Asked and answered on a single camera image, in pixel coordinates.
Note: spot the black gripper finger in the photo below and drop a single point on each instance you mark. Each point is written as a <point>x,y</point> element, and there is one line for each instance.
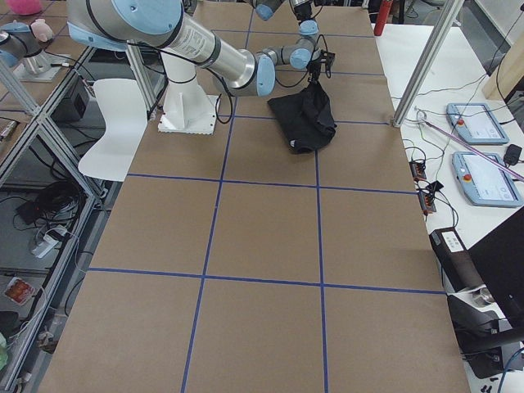
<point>314,79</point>

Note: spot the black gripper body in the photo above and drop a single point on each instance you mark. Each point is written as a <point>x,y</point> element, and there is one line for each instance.
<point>314,67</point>

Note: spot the black graphic t-shirt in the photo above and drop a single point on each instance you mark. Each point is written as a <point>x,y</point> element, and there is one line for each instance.
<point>305,118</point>

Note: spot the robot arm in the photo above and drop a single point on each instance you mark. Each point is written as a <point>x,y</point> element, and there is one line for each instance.
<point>265,9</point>
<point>164,25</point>

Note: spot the red fire extinguisher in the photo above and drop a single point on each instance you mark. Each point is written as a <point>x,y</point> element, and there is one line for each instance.
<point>382,17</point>

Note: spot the far teach pendant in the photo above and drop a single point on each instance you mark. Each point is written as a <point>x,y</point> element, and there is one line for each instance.
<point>475,124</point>

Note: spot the teach pendant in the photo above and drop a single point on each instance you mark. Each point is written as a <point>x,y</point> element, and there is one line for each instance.
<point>483,183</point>
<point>475,124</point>

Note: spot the white plastic chair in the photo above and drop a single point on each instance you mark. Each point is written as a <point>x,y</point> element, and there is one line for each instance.
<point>125,115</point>

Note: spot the near teach pendant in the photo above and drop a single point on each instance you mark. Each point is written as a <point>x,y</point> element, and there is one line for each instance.
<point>483,183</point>

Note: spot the black monitor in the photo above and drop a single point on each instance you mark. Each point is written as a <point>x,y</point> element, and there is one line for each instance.
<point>498,258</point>

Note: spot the aluminium frame post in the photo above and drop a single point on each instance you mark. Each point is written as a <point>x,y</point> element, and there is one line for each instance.
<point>425,61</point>

